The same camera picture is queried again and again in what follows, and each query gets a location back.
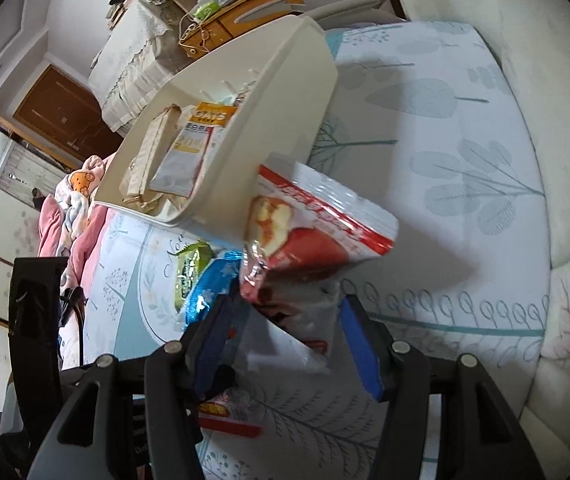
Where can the white protein bar packet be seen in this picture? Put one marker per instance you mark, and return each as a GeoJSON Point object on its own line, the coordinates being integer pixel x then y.
{"type": "Point", "coordinates": [182, 160]}

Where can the white lace cloth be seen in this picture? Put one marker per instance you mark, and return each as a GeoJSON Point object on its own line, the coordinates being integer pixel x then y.
{"type": "Point", "coordinates": [125, 70]}

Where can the tree print tablecloth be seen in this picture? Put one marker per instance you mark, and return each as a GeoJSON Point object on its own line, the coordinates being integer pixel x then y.
{"type": "Point", "coordinates": [440, 160]}

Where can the red yellow snack packet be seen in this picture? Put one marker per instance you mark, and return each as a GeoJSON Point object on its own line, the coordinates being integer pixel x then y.
{"type": "Point", "coordinates": [230, 417]}

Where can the blue snack packet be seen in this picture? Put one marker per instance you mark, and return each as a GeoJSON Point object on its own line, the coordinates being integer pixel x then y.
{"type": "Point", "coordinates": [210, 290]}

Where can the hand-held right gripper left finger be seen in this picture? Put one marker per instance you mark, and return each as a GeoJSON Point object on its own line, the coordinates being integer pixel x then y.
{"type": "Point", "coordinates": [210, 355]}

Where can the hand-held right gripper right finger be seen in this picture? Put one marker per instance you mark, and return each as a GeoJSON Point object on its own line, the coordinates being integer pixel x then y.
{"type": "Point", "coordinates": [362, 355]}

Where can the wooden frame glass cabinet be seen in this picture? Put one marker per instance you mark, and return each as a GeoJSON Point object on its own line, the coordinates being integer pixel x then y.
{"type": "Point", "coordinates": [15, 160]}

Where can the wooden door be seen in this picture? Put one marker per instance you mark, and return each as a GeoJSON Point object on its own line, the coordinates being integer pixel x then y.
{"type": "Point", "coordinates": [60, 110]}

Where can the pink blanket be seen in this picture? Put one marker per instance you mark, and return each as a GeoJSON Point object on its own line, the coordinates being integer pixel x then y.
{"type": "Point", "coordinates": [50, 225]}

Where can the clear oat cluster packet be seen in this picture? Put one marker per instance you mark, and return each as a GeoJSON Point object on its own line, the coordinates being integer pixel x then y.
{"type": "Point", "coordinates": [160, 205]}

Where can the beige biscuit packet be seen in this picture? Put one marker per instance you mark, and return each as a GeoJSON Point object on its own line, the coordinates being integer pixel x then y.
{"type": "Point", "coordinates": [145, 160]}

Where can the white plastic bin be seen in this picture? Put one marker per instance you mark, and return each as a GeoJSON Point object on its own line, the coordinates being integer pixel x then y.
{"type": "Point", "coordinates": [285, 135]}

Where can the green snack packet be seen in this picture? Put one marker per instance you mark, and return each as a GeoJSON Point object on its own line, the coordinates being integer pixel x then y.
{"type": "Point", "coordinates": [192, 272]}

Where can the wooden desk with drawers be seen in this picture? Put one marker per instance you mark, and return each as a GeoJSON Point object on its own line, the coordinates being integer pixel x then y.
{"type": "Point", "coordinates": [250, 15]}

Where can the cartoon print blanket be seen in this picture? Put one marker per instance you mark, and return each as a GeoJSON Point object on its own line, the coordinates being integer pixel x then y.
{"type": "Point", "coordinates": [77, 182]}

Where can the green tissue packet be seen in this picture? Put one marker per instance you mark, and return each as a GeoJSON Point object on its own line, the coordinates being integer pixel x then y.
{"type": "Point", "coordinates": [210, 10]}

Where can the red apple print snack packet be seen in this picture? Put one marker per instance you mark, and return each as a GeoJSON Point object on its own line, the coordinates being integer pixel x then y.
{"type": "Point", "coordinates": [305, 240]}

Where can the floral fabric cover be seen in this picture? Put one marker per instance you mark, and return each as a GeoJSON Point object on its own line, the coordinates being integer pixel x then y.
{"type": "Point", "coordinates": [157, 0]}

